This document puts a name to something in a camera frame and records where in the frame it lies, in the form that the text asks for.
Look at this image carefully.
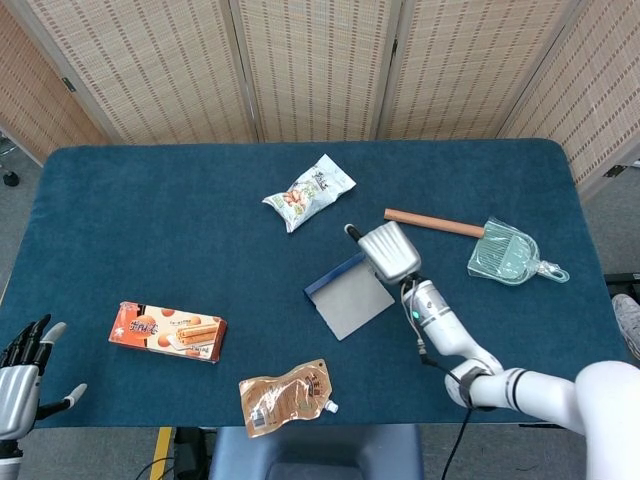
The black floor equipment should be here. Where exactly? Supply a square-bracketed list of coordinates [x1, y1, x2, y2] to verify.
[604, 271, 640, 297]

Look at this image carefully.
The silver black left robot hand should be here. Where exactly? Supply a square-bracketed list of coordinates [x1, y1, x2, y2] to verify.
[0, 313, 89, 443]

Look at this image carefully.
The orange egg roll biscuit box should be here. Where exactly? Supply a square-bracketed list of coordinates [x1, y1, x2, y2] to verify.
[107, 300, 229, 365]

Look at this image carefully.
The brown spout pouch white cap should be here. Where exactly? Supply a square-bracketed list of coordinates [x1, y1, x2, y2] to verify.
[238, 357, 340, 440]

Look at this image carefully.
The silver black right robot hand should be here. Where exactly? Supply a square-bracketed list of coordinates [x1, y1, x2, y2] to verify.
[343, 220, 423, 287]

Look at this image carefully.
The green plastic scoop in bag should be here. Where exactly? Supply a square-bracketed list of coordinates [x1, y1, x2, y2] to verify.
[466, 215, 571, 289]

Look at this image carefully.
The brown wooden rod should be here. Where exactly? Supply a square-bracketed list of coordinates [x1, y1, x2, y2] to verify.
[383, 207, 486, 240]

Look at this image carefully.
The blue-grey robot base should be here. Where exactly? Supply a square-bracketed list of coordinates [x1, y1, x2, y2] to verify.
[208, 424, 426, 480]

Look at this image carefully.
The blue velvet tablecloth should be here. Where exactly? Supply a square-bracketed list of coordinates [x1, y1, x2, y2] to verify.
[0, 138, 633, 431]

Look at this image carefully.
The white grey sneaker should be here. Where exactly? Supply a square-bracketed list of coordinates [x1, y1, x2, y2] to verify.
[611, 293, 640, 359]

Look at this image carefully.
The black floor cable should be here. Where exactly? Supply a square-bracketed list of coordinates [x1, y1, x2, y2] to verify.
[134, 455, 177, 480]

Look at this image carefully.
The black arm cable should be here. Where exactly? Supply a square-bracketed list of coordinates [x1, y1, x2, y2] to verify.
[415, 338, 477, 480]

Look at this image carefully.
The woven bamboo folding screen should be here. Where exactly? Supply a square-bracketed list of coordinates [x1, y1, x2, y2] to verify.
[0, 0, 640, 199]

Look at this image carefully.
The white green snack bag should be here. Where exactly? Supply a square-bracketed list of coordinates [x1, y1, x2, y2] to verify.
[261, 153, 358, 235]

